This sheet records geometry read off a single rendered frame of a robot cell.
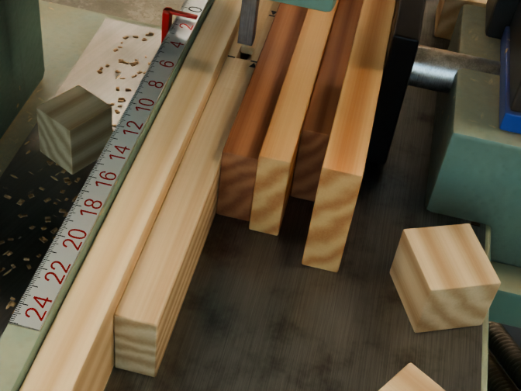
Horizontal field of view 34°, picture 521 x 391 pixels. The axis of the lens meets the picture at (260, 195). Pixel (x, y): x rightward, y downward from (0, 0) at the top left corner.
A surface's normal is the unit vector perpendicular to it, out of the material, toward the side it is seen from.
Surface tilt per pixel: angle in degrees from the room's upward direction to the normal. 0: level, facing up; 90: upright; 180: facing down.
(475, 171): 90
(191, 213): 0
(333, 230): 90
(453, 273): 0
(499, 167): 90
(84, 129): 90
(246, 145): 0
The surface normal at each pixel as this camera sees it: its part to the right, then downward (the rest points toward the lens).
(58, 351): 0.11, -0.71
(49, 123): -0.63, 0.49
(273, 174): -0.21, 0.66
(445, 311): 0.22, 0.69
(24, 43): 0.97, 0.22
